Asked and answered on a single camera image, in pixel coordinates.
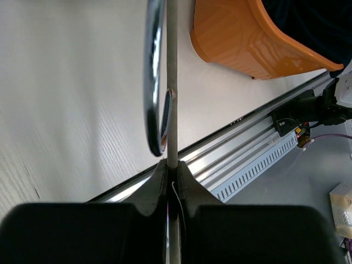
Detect aluminium mounting rail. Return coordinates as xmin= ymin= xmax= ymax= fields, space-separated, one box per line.
xmin=89 ymin=70 xmax=330 ymax=202

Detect tissue box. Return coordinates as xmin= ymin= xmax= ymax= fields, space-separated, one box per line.
xmin=329 ymin=182 xmax=351 ymax=239

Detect orange plastic basket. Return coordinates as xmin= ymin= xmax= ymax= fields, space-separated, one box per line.
xmin=190 ymin=0 xmax=344 ymax=80

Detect grey hanger with metal hook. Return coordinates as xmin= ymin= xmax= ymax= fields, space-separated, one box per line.
xmin=143 ymin=1 xmax=182 ymax=263

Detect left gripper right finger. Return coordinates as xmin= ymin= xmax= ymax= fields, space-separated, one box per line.
xmin=177 ymin=162 xmax=341 ymax=263

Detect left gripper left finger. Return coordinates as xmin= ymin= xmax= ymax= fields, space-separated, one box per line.
xmin=1 ymin=160 xmax=168 ymax=263

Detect white slotted cable duct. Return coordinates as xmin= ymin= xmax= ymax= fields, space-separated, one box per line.
xmin=207 ymin=131 xmax=298 ymax=203

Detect navy blue shorts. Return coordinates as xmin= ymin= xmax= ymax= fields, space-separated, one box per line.
xmin=262 ymin=1 xmax=351 ymax=68

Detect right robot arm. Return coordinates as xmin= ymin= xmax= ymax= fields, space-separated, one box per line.
xmin=271 ymin=66 xmax=351 ymax=136

